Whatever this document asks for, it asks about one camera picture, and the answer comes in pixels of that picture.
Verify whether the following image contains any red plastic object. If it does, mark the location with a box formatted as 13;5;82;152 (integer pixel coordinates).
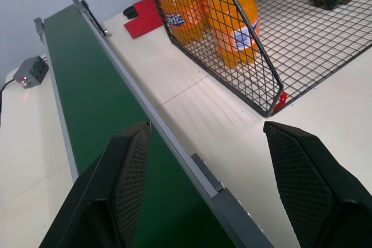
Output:
272;92;288;113

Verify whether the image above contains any black power cable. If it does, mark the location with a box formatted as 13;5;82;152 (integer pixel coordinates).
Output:
0;78;16;110

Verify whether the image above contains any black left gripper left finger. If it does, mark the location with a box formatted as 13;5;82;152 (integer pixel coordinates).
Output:
39;120;152;248

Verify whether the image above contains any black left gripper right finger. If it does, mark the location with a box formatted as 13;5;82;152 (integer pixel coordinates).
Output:
263;121;372;248

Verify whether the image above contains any black wire basket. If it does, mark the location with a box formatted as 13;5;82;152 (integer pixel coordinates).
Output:
141;0;372;118

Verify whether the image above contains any orange soda bottle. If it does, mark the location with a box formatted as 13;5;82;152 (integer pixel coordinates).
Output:
200;0;261;68
152;0;208;46

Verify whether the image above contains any black object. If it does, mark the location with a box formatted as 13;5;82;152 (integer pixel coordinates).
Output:
122;5;141;19

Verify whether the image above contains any grey control box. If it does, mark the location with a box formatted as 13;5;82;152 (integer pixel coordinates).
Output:
13;55;49;89

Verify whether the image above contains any red cloth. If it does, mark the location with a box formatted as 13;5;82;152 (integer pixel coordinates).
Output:
124;0;165;39

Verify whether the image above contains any green conveyor belt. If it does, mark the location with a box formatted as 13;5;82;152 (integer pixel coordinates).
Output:
33;0;275;248

